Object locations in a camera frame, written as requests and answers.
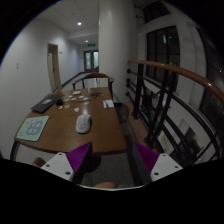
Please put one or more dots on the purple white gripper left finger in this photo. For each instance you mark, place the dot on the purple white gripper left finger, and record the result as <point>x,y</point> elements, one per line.
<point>68,165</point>

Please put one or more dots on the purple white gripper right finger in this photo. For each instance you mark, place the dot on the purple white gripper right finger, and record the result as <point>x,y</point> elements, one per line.
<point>153,166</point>

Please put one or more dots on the light green mouse pad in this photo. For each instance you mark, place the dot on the light green mouse pad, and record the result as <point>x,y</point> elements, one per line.
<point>32,128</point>

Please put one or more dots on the wooden table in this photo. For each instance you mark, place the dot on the wooden table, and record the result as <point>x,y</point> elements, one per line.
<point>59,133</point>

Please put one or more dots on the wooden handrail with black railing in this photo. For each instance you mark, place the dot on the wooden handrail with black railing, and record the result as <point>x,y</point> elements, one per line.
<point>156,118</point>

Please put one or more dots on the small black round object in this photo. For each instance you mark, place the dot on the small black round object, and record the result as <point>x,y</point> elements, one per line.
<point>59,102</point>

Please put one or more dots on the dark closed laptop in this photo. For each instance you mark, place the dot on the dark closed laptop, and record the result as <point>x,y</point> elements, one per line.
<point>44,104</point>

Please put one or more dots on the white notepad with pen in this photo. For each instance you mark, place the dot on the white notepad with pen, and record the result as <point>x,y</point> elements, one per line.
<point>108,104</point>

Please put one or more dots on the white paper card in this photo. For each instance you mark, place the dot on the white paper card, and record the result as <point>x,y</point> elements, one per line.
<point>76,92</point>

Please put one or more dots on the black glasses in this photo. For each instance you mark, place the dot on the black glasses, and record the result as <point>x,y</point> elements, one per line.
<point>95,94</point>

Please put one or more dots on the white side door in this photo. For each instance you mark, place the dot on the white side door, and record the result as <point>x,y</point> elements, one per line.
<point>53,66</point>

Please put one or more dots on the double glass door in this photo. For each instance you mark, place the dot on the double glass door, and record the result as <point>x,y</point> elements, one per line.
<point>91,63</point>

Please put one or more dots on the green exit sign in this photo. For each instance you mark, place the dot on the green exit sign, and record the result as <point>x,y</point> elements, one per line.
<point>91,45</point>

